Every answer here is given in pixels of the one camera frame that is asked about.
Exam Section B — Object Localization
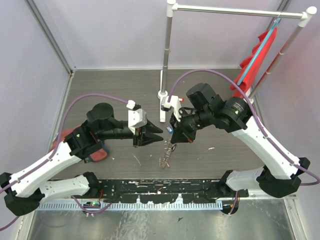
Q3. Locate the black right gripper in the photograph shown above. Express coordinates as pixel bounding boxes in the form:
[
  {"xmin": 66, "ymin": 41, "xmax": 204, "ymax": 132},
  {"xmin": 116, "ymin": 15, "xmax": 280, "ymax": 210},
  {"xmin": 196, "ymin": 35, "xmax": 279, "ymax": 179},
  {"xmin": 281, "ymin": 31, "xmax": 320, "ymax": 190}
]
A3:
[{"xmin": 169, "ymin": 107, "xmax": 212, "ymax": 144}]

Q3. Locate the metal disc with keyrings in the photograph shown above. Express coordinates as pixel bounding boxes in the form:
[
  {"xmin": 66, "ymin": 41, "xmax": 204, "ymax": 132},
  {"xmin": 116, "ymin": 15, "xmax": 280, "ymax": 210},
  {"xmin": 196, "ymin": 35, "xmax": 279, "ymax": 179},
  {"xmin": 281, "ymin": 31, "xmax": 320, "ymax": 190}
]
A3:
[{"xmin": 159, "ymin": 142, "xmax": 177, "ymax": 170}]

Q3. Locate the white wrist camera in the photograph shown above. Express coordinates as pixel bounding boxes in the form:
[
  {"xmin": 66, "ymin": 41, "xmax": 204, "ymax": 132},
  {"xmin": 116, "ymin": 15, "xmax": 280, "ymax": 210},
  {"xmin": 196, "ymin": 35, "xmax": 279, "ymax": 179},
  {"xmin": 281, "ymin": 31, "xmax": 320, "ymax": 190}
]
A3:
[
  {"xmin": 126, "ymin": 100, "xmax": 148, "ymax": 134},
  {"xmin": 160, "ymin": 95, "xmax": 182, "ymax": 122}
]

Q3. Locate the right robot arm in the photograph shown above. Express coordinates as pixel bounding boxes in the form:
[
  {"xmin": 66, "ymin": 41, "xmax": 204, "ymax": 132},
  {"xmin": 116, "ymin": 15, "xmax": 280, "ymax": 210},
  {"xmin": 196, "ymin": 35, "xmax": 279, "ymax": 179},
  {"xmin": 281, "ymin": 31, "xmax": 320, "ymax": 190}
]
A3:
[{"xmin": 161, "ymin": 83, "xmax": 310, "ymax": 198}]

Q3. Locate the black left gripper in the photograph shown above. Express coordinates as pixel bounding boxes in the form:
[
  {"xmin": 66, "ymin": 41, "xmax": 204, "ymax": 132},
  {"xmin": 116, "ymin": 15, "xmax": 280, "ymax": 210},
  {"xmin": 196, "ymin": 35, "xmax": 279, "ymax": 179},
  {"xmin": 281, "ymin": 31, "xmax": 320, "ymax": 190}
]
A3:
[{"xmin": 98, "ymin": 118, "xmax": 165, "ymax": 149}]

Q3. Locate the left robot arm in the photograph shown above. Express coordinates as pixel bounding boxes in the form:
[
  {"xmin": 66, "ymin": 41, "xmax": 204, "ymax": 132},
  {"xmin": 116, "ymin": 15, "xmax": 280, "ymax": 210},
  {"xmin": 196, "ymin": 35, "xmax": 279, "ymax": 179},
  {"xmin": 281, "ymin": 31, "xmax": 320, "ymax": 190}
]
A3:
[{"xmin": 0, "ymin": 102, "xmax": 163, "ymax": 217}]

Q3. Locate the red cloth on hanger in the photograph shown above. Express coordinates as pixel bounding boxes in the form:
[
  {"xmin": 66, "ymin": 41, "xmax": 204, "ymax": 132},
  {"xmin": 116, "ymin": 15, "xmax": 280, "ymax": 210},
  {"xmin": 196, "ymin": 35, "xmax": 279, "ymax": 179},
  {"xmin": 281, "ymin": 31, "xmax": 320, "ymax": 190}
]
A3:
[{"xmin": 233, "ymin": 27, "xmax": 278, "ymax": 93}]

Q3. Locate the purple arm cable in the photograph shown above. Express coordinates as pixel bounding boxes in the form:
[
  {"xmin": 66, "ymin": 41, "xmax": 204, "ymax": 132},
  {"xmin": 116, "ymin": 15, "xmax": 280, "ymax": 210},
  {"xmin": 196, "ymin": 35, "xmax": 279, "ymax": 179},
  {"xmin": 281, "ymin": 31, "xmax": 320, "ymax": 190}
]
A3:
[
  {"xmin": 0, "ymin": 92, "xmax": 131, "ymax": 232},
  {"xmin": 166, "ymin": 68, "xmax": 320, "ymax": 187}
]

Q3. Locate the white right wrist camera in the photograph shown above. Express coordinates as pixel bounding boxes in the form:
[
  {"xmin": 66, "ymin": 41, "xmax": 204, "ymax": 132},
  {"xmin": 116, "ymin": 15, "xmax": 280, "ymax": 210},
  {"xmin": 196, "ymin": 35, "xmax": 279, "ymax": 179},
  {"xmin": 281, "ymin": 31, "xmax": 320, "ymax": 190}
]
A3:
[{"xmin": 160, "ymin": 95, "xmax": 182, "ymax": 122}]

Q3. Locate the white clothes rack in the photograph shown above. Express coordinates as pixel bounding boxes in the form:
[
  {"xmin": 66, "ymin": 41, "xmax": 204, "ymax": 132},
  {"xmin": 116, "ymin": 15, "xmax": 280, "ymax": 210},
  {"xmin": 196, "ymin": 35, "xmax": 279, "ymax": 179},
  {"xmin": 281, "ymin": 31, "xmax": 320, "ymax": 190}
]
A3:
[{"xmin": 157, "ymin": 0, "xmax": 318, "ymax": 123}]

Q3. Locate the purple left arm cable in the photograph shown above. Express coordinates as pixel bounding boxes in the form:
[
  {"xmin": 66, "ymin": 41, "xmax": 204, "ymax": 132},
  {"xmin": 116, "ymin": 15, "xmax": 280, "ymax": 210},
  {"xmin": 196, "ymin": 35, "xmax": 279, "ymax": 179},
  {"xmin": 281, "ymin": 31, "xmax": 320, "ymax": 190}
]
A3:
[{"xmin": 0, "ymin": 92, "xmax": 131, "ymax": 232}]

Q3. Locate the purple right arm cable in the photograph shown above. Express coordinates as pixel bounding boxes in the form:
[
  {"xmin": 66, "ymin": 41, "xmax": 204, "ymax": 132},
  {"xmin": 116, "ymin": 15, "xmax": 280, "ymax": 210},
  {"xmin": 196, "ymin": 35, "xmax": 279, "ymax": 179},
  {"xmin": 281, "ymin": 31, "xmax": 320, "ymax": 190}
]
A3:
[{"xmin": 166, "ymin": 68, "xmax": 320, "ymax": 187}]

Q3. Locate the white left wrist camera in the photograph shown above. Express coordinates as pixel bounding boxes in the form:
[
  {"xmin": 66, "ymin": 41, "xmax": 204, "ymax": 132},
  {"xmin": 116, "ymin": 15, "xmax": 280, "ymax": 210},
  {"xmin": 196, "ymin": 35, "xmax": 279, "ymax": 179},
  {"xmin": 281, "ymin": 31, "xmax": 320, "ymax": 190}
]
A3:
[{"xmin": 126, "ymin": 100, "xmax": 148, "ymax": 134}]

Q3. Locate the blue clothes hanger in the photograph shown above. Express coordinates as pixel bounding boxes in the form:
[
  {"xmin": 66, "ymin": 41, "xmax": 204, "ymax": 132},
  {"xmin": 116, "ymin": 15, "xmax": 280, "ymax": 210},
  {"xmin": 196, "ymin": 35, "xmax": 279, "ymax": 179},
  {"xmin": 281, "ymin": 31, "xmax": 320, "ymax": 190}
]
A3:
[{"xmin": 234, "ymin": 17, "xmax": 281, "ymax": 91}]

